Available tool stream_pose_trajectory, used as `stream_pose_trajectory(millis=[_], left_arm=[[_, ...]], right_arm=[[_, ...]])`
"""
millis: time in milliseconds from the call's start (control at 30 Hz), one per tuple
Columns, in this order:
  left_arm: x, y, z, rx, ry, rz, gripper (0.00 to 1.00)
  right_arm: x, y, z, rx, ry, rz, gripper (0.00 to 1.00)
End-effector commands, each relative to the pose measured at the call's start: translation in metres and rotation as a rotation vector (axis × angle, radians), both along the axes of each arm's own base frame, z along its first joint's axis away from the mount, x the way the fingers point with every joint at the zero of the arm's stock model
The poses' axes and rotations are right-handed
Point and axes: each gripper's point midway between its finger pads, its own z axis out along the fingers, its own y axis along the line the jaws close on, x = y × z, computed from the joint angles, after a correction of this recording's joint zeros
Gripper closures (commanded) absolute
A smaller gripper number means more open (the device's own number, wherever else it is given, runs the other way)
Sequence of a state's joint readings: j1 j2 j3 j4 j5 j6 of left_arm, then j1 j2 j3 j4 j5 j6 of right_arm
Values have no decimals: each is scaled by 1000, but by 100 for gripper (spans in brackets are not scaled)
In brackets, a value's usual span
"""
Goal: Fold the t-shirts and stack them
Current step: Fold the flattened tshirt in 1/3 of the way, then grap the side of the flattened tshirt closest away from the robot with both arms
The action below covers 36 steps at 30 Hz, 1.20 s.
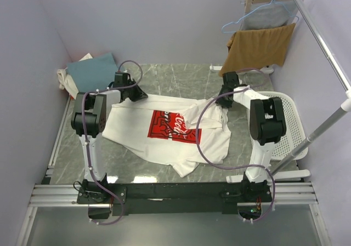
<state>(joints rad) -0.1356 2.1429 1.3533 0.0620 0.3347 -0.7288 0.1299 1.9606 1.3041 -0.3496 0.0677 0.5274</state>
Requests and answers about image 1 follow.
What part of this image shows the white perforated plastic basket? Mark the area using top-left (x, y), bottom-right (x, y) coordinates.
top-left (259, 91), bottom-right (305, 161)

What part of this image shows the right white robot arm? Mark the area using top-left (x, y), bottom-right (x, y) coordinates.
top-left (216, 72), bottom-right (286, 202)

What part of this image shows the brown t-shirt on rack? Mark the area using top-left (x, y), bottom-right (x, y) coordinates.
top-left (219, 23), bottom-right (296, 76)

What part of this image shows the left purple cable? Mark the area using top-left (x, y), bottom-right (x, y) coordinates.
top-left (82, 60), bottom-right (143, 226)

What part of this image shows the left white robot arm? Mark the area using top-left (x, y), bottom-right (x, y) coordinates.
top-left (71, 72), bottom-right (148, 203)

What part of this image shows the silver clothes rail stand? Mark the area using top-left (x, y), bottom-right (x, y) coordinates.
top-left (226, 0), bottom-right (351, 184)

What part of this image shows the folded teal t-shirt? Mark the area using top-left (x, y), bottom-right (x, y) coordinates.
top-left (67, 53), bottom-right (118, 93)

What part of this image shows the grey garment on rack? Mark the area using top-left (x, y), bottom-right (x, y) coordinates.
top-left (240, 4), bottom-right (291, 31)

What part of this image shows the white t-shirt red print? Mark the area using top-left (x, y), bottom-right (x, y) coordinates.
top-left (102, 95), bottom-right (231, 178)

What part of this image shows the folded cream t-shirt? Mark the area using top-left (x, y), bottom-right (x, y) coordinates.
top-left (56, 67), bottom-right (78, 99)

